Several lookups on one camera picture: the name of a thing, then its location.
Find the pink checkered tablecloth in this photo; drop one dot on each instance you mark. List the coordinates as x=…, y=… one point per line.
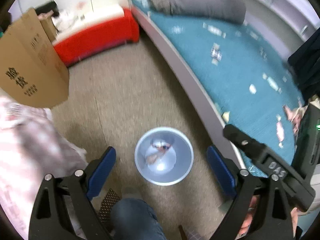
x=31, y=147

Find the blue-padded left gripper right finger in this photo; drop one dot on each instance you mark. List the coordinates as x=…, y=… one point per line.
x=271, y=215

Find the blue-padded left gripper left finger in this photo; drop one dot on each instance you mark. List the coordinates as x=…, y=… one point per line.
x=50, y=218

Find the grey metal trash bin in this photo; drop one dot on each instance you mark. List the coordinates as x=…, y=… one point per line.
x=174, y=166

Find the person's leg in jeans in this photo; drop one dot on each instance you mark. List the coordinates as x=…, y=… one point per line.
x=133, y=218

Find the large cardboard box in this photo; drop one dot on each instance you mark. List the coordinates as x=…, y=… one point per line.
x=31, y=71

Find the black clothes pile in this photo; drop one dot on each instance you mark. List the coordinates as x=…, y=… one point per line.
x=48, y=7

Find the red storage bench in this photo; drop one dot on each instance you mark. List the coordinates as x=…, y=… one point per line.
x=97, y=38

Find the white plastic bag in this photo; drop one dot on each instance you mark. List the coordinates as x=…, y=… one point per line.
x=66, y=19

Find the teal bed mattress sheet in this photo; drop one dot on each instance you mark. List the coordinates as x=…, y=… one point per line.
x=239, y=71

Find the person's right hand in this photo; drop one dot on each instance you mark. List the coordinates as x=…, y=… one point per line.
x=251, y=211

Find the teal bunk bed frame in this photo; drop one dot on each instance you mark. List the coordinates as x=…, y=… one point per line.
x=284, y=24

